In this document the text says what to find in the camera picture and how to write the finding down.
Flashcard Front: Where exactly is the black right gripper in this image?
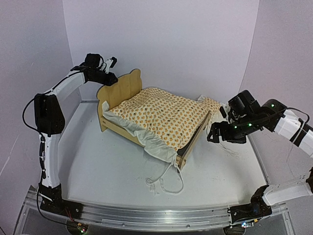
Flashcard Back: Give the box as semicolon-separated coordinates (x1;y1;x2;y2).
207;115;258;144

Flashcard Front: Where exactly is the wooden pet bed frame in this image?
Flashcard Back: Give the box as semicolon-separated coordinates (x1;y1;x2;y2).
97;69;212;169

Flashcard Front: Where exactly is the duck print mattress cushion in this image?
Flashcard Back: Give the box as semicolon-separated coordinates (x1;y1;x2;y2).
101;87;242;196

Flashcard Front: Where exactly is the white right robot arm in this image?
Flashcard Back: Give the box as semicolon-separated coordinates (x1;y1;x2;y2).
207;90;313;217

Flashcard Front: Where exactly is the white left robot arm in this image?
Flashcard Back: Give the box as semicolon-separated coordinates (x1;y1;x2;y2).
26;53;118;214

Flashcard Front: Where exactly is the small duck print pillow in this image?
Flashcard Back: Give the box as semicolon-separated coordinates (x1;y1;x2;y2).
197;95;224;123

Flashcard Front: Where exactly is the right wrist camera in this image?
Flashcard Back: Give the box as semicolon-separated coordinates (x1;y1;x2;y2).
219;103;230;121

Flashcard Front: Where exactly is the aluminium front rail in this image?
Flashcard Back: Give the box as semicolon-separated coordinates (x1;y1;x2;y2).
23;186;287;230

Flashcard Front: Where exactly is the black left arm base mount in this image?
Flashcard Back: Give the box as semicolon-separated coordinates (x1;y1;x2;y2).
39;183;83;219

